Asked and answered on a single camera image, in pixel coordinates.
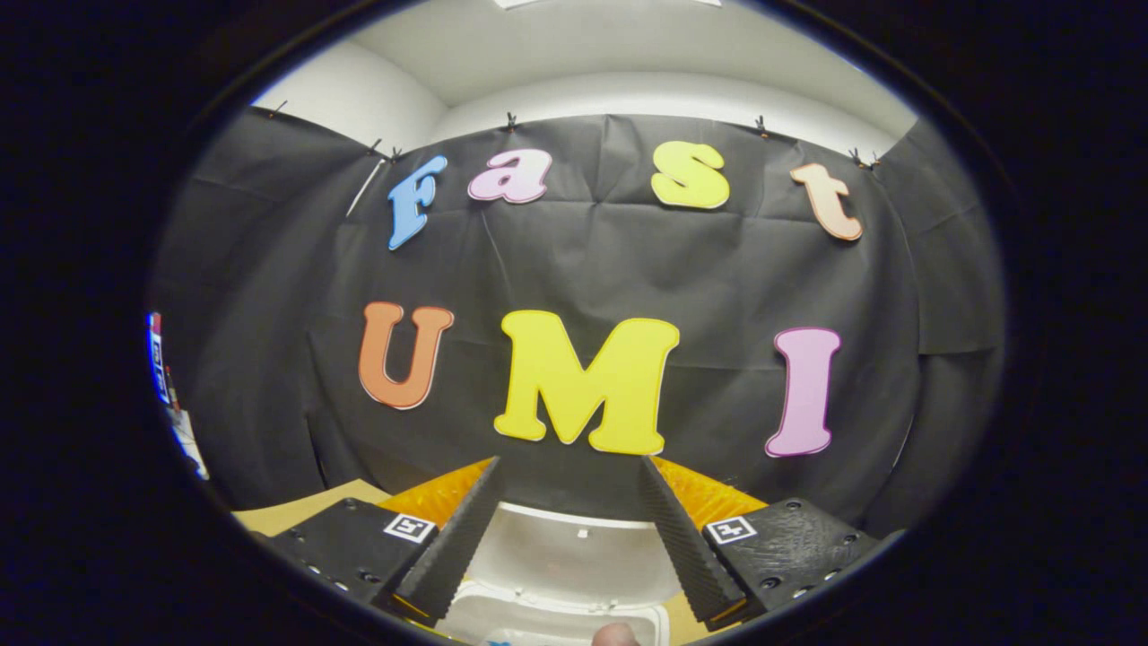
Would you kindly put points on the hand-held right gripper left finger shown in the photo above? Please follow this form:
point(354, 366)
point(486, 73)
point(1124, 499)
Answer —
point(453, 547)

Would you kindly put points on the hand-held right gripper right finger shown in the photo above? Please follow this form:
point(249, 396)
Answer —
point(691, 547)

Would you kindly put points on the white desktop garbage bin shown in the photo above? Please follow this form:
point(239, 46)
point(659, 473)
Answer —
point(565, 556)

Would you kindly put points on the white plastic device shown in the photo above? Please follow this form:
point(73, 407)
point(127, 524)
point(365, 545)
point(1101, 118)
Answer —
point(190, 444)

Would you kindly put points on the black backdrop cloth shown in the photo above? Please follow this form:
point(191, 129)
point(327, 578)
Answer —
point(583, 260)

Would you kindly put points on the white wall poster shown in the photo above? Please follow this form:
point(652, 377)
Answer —
point(158, 359)

